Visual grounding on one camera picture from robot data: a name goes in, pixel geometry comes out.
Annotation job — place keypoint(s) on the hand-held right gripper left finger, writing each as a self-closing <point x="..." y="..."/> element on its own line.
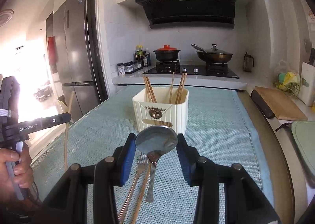
<point x="128" y="160"/>

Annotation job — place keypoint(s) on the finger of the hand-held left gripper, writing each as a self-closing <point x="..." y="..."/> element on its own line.
<point x="56" y="119"/>

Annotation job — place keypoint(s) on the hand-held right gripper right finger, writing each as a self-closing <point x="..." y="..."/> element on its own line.
<point x="184" y="160"/>

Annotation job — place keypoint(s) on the steel spoon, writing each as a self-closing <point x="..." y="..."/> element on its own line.
<point x="155" y="140"/>

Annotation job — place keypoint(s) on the cream ribbed utensil holder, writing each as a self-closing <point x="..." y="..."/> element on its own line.
<point x="172" y="115"/>

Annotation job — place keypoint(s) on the wooden chopstick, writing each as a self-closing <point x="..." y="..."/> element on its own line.
<point x="171" y="87"/>
<point x="147" y="88"/>
<point x="152" y="89"/>
<point x="141" y="194"/>
<point x="180" y="87"/>

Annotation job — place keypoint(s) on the person's left hand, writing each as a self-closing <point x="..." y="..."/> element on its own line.
<point x="7" y="182"/>

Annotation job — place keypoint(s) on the steel fork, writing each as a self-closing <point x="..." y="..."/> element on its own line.
<point x="141" y="167"/>

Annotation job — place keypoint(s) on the teal woven table mat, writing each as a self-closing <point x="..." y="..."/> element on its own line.
<point x="209" y="120"/>

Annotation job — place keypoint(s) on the grey refrigerator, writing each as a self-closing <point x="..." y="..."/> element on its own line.
<point x="76" y="54"/>

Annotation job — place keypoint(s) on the white kitchen counter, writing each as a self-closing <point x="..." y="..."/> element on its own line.
<point x="133" y="78"/>

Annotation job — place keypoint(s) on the black gas stove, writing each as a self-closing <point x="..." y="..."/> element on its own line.
<point x="192" y="72"/>

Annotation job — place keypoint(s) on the round ceiling light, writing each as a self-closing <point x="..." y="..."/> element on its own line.
<point x="6" y="17"/>

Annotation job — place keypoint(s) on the row of clear spice jars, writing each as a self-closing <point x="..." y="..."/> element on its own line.
<point x="133" y="66"/>

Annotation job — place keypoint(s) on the black rolled mat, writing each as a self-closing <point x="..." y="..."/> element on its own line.
<point x="260" y="103"/>

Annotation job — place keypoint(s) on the dark sauce bottle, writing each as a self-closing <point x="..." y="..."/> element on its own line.
<point x="146" y="58"/>

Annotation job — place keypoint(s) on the oil bottle with green label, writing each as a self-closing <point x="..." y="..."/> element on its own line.
<point x="139" y="56"/>

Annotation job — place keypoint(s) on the black pot with red lid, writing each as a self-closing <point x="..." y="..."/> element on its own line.
<point x="166" y="55"/>

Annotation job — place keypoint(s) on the dark wok with lid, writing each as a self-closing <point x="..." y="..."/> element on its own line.
<point x="214" y="57"/>

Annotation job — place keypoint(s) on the wooden cutting board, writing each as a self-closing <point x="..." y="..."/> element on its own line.
<point x="283" y="103"/>

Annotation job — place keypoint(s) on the pale green mat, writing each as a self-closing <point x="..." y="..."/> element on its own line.
<point x="305" y="140"/>

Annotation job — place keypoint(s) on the yellow green plastic bag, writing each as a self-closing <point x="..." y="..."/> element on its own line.
<point x="290" y="78"/>

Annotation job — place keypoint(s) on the black range hood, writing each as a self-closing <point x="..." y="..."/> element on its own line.
<point x="192" y="14"/>

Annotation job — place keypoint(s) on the white box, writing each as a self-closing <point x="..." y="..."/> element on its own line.
<point x="308" y="83"/>

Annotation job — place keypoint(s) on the glass jug with dark frame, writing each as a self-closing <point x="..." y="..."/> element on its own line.
<point x="248" y="63"/>

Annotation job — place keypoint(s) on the wall poster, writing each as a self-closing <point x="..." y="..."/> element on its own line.
<point x="312" y="19"/>

